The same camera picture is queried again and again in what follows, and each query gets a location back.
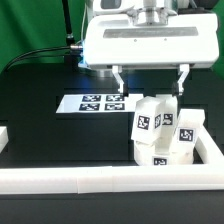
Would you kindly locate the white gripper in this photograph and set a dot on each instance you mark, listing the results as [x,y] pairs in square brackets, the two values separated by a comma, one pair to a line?
[150,34]

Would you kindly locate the white round stool seat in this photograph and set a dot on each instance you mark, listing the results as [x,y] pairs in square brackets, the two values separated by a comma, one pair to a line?
[146,155]

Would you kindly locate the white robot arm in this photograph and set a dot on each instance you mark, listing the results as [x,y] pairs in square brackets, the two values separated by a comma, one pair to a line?
[149,34]

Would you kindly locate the white marker sheet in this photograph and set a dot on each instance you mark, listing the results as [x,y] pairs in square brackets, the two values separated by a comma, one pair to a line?
[98,103]

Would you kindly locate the black vertical pole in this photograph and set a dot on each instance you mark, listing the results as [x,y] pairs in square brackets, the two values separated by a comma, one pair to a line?
[69,34]

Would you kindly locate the white U-shaped fence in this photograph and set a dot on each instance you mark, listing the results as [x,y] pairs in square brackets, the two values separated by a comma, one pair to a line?
[208,175]

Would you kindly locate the white block left edge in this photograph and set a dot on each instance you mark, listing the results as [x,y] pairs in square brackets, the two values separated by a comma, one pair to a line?
[3,137]

